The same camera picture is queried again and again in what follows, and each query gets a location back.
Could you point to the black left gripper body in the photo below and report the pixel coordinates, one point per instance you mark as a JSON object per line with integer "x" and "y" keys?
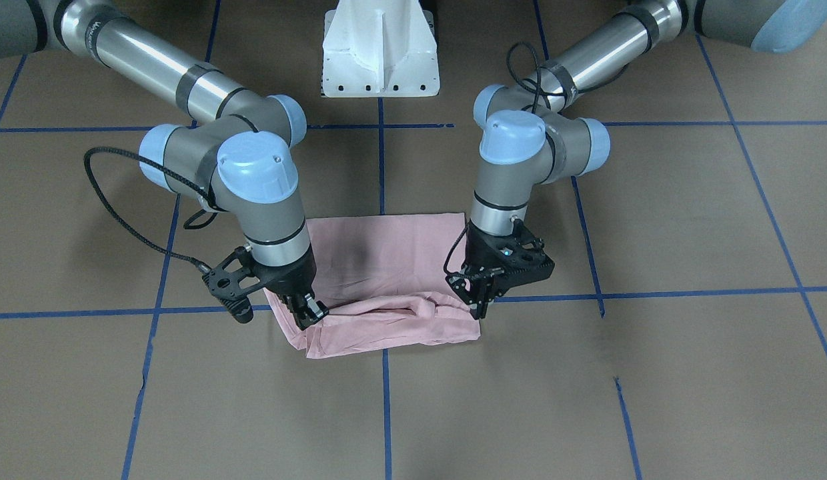
{"x": 479, "y": 254}

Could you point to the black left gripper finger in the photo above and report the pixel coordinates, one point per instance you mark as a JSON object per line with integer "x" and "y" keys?
{"x": 463, "y": 286}
{"x": 484, "y": 291}

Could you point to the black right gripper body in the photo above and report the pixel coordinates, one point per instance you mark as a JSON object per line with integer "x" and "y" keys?
{"x": 288, "y": 276}

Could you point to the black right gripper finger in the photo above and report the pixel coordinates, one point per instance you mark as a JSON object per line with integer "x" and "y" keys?
{"x": 305, "y": 309}

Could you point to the pink Snoopy t-shirt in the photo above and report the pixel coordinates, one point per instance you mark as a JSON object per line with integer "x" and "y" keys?
{"x": 383, "y": 280}

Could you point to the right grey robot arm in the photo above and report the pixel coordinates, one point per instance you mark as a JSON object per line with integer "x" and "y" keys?
{"x": 236, "y": 160}

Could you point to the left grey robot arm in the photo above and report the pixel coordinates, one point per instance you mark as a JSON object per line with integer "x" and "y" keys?
{"x": 715, "y": 191}

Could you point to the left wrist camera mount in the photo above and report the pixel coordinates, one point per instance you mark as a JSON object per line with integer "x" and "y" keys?
{"x": 522, "y": 259}

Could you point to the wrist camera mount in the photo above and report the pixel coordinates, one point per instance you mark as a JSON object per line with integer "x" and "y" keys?
{"x": 232, "y": 281}
{"x": 522, "y": 259}

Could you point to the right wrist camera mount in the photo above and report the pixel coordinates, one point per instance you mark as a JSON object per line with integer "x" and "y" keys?
{"x": 232, "y": 281}

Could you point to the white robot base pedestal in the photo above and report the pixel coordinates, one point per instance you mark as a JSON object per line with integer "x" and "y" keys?
{"x": 380, "y": 49}

